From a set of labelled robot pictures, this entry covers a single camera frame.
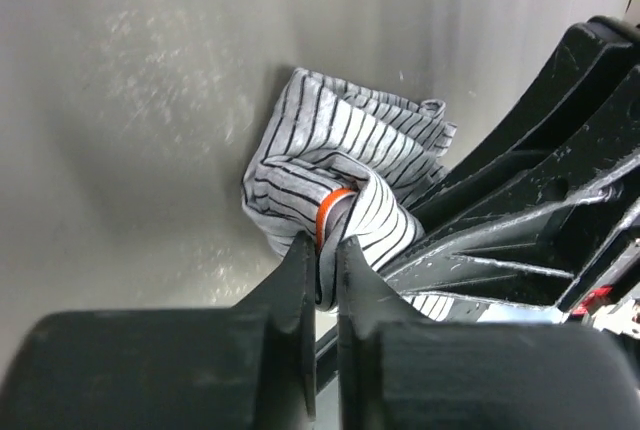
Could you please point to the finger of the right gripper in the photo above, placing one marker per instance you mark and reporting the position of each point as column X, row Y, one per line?
column 549, row 200

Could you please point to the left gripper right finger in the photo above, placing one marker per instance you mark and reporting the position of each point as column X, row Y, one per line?
column 400, row 370

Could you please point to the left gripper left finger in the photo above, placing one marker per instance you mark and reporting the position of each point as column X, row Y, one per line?
column 248, row 366

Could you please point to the grey striped underwear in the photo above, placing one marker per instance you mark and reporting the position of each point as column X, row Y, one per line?
column 338, row 161

